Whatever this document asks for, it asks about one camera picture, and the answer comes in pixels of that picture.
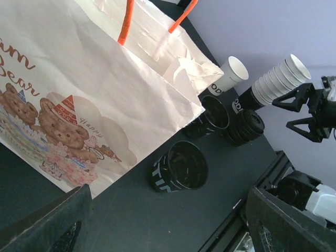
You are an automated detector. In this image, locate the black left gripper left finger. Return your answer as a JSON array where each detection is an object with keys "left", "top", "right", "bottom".
[{"left": 1, "top": 184, "right": 92, "bottom": 251}]

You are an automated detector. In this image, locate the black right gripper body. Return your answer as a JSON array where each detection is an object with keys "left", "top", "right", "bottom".
[{"left": 308, "top": 76, "right": 335, "bottom": 137}]

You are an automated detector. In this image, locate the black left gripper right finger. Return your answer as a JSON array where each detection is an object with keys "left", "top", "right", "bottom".
[{"left": 246, "top": 187, "right": 335, "bottom": 251}]

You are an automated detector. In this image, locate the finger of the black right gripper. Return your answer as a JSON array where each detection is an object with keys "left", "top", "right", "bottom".
[
  {"left": 287, "top": 117, "right": 327, "bottom": 143},
  {"left": 272, "top": 85, "right": 319, "bottom": 113}
]

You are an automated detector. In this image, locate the black paper coffee cup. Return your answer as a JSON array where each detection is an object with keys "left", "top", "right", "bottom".
[{"left": 183, "top": 96, "right": 230, "bottom": 139}]

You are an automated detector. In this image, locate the printed white paper bag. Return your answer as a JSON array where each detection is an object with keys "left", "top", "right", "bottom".
[{"left": 1, "top": 1, "right": 224, "bottom": 197}]

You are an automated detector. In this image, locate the single paper coffee cup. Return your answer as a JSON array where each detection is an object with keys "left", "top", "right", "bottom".
[{"left": 207, "top": 56, "right": 249, "bottom": 96}]

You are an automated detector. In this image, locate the stack of paper cups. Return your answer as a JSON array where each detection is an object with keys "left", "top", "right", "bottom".
[{"left": 232, "top": 54, "right": 311, "bottom": 113}]

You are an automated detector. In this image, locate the stack of black lids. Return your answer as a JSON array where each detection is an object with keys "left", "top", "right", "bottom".
[{"left": 222, "top": 109, "right": 265, "bottom": 147}]

